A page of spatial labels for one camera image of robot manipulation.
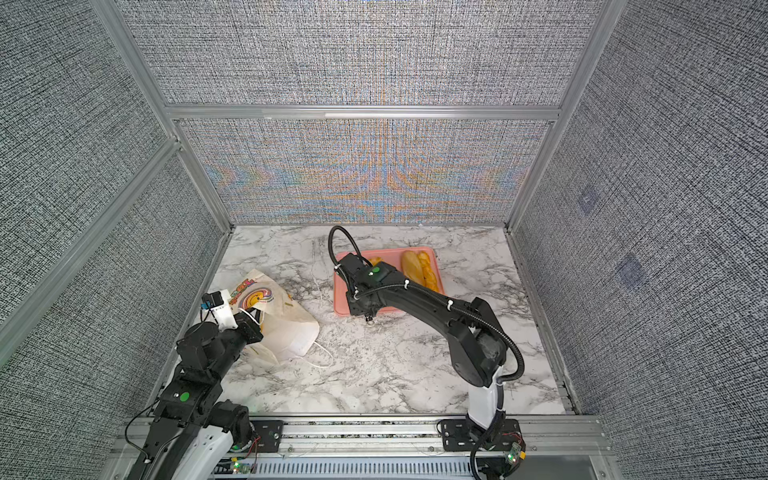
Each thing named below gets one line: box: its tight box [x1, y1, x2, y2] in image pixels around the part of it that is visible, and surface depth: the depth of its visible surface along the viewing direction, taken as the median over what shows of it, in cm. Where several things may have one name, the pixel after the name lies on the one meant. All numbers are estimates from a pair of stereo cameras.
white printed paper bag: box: [230, 269, 320, 365], surface depth 87 cm
